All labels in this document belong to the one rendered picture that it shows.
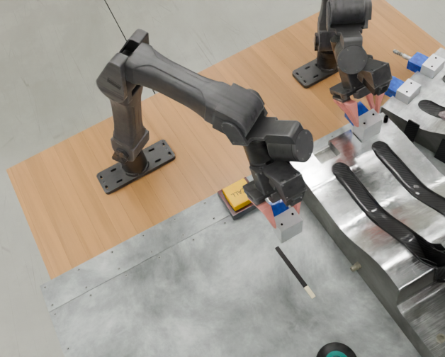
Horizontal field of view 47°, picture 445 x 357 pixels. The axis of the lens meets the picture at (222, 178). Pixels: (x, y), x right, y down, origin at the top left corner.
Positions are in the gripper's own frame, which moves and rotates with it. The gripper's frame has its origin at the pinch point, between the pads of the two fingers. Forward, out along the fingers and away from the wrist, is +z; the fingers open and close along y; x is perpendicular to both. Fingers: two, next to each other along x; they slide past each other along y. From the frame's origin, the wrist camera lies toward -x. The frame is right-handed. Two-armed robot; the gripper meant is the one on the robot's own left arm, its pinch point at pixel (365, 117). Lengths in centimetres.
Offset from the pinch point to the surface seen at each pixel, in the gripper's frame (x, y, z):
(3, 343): 81, -124, 57
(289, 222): -14.4, -29.1, 4.4
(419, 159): -8.3, 5.4, 11.0
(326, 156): 3.5, -10.2, 6.0
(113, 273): 8, -66, 9
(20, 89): 190, -82, -7
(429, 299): -29.3, -12.7, 25.7
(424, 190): -14.2, 1.1, 14.5
